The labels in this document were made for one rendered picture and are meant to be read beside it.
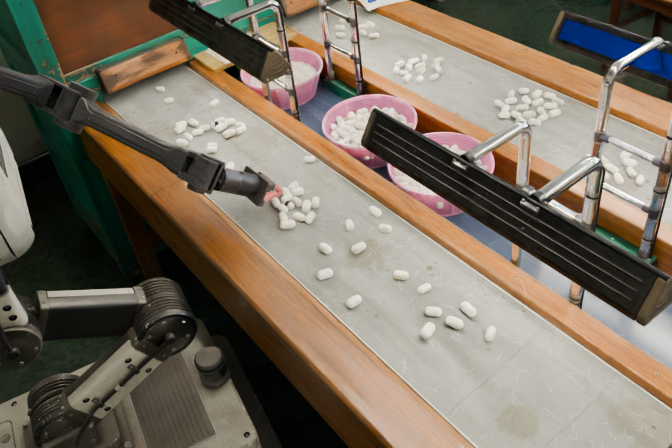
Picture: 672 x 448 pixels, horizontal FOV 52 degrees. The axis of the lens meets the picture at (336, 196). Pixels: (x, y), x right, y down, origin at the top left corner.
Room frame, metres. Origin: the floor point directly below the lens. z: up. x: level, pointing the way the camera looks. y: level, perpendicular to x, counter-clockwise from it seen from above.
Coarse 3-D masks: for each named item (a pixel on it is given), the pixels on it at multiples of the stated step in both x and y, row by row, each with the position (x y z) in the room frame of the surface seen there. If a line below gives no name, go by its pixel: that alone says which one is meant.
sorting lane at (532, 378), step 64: (192, 128) 1.74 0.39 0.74; (256, 128) 1.69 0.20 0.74; (320, 192) 1.35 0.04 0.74; (320, 256) 1.12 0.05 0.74; (384, 256) 1.10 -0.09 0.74; (448, 256) 1.07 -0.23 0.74; (384, 320) 0.91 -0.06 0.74; (512, 320) 0.87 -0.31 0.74; (448, 384) 0.74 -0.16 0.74; (512, 384) 0.72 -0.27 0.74; (576, 384) 0.71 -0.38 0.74
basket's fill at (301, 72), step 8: (296, 64) 2.05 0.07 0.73; (304, 64) 2.06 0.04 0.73; (296, 72) 1.99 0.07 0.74; (304, 72) 2.00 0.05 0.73; (312, 72) 1.99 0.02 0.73; (256, 80) 1.99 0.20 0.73; (280, 80) 1.96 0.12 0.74; (296, 80) 1.94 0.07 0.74; (304, 80) 1.95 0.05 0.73; (272, 88) 1.92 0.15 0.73
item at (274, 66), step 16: (160, 0) 1.88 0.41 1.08; (176, 0) 1.81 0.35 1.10; (160, 16) 1.86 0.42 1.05; (176, 16) 1.78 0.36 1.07; (192, 16) 1.72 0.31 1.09; (208, 16) 1.67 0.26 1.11; (192, 32) 1.69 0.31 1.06; (208, 32) 1.64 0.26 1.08; (224, 32) 1.59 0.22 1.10; (240, 32) 1.54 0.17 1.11; (224, 48) 1.56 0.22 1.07; (240, 48) 1.51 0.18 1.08; (256, 48) 1.47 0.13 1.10; (240, 64) 1.49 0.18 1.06; (256, 64) 1.44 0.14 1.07; (272, 64) 1.42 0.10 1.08; (288, 64) 1.44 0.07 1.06; (272, 80) 1.41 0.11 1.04
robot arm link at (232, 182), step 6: (228, 168) 1.30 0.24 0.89; (222, 174) 1.27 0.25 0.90; (228, 174) 1.27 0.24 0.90; (234, 174) 1.28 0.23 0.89; (240, 174) 1.30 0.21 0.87; (222, 180) 1.26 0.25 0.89; (228, 180) 1.26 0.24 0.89; (234, 180) 1.27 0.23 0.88; (240, 180) 1.28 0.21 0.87; (216, 186) 1.26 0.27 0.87; (222, 186) 1.25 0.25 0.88; (228, 186) 1.26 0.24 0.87; (234, 186) 1.27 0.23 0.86; (240, 186) 1.27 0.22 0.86; (228, 192) 1.27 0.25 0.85; (234, 192) 1.27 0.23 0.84
